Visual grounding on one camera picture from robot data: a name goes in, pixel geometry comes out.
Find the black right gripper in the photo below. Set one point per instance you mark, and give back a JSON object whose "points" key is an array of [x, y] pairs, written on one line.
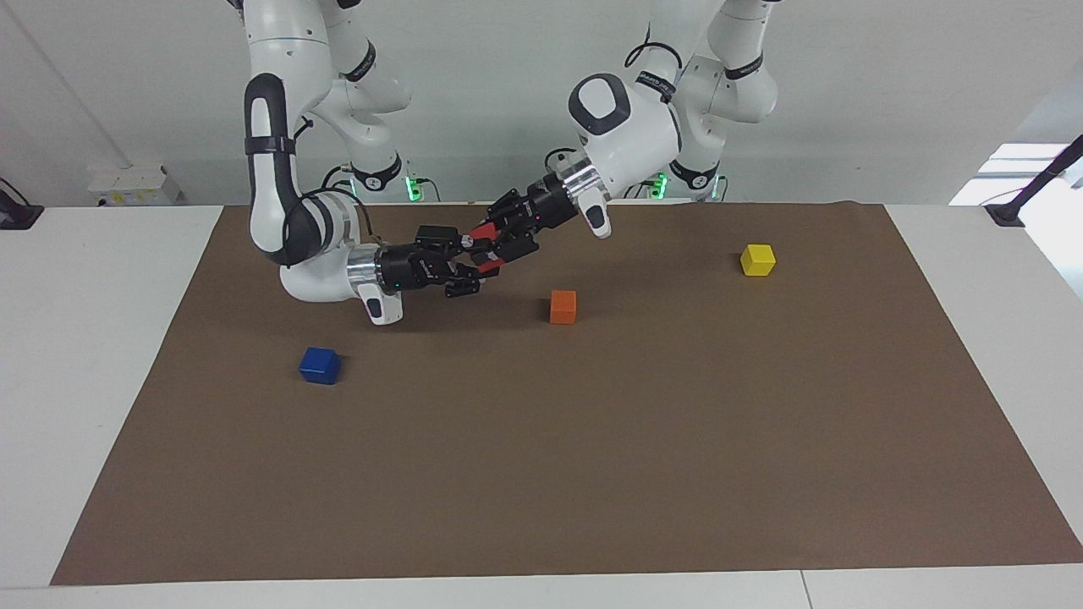
{"points": [[410, 266]]}

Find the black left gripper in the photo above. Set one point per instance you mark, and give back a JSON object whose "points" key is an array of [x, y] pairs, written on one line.
{"points": [[552, 203]]}

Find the red wooden block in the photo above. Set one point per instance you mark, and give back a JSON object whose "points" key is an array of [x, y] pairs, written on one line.
{"points": [[484, 232]]}

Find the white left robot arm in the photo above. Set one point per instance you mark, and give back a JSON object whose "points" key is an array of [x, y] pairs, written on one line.
{"points": [[634, 127]]}

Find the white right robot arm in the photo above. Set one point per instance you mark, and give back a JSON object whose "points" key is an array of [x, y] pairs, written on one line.
{"points": [[271, 169]]}

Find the orange wooden block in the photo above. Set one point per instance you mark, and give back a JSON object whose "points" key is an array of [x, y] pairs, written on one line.
{"points": [[563, 309]]}

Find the blue wooden block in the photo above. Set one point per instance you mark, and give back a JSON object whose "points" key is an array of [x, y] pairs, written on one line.
{"points": [[320, 368]]}

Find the yellow wooden block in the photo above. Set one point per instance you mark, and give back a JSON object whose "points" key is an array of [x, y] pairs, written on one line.
{"points": [[758, 260]]}

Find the brown table mat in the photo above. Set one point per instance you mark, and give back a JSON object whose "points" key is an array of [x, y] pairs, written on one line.
{"points": [[592, 440]]}

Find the black clamp mount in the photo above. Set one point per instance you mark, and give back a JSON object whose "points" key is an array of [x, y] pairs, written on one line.
{"points": [[19, 216]]}

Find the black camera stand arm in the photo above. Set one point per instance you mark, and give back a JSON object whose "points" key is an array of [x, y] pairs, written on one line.
{"points": [[1028, 190]]}

